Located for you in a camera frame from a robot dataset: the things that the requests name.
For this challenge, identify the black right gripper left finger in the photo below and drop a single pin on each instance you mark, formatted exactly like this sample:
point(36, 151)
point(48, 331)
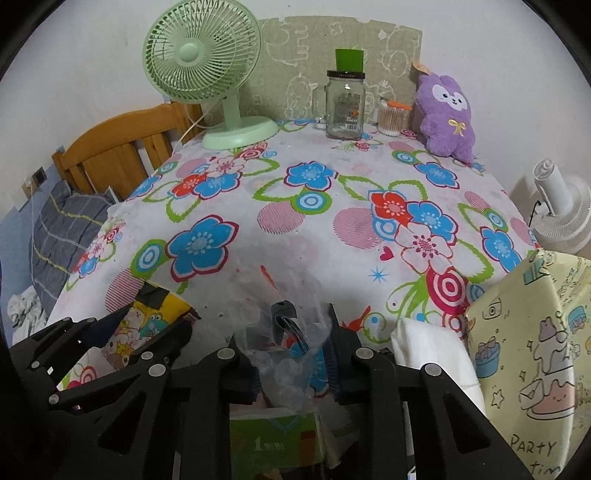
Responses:
point(244, 382)

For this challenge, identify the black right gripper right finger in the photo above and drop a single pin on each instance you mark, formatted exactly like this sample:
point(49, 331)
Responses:
point(339, 352)

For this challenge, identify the green tissue pack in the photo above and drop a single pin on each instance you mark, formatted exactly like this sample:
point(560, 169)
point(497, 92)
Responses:
point(276, 443)

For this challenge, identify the clear plastic bag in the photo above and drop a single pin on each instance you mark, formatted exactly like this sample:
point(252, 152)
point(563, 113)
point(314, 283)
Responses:
point(280, 323)

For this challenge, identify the yellow cartoon snack pouch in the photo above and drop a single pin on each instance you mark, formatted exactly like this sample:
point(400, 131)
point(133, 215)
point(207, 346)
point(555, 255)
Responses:
point(152, 310)

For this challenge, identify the white crumpled cloth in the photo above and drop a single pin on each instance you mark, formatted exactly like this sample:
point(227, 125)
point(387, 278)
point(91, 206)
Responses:
point(26, 312)

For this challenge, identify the floral tablecloth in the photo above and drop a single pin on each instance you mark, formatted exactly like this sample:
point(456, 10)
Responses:
point(401, 241)

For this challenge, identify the yellow cartoon fabric bin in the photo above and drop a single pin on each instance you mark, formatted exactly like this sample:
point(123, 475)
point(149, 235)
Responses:
point(529, 340)

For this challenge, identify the grey plaid pillow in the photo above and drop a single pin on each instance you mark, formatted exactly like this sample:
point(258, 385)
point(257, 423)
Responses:
point(72, 238)

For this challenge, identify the cotton swab jar orange lid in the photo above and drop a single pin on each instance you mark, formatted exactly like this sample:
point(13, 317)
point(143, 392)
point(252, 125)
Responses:
point(392, 116)

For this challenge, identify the white floor fan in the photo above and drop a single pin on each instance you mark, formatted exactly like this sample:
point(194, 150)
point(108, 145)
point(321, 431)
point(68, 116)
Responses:
point(562, 222)

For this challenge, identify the wooden bed headboard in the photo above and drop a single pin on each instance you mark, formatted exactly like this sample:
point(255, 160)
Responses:
point(106, 156)

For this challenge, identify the glass mason jar mug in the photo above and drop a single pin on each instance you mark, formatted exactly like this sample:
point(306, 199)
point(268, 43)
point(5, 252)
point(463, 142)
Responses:
point(340, 105)

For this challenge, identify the purple plush bunny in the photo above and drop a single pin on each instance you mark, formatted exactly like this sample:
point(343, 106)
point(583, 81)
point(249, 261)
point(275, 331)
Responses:
point(446, 118)

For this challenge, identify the green cup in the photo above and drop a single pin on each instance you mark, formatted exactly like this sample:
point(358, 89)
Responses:
point(349, 60)

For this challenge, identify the green desk fan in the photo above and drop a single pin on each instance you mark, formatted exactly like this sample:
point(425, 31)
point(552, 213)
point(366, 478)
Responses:
point(203, 51)

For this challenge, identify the green patterned wall board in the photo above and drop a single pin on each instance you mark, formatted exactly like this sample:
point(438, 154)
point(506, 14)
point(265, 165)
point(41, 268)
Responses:
point(298, 51)

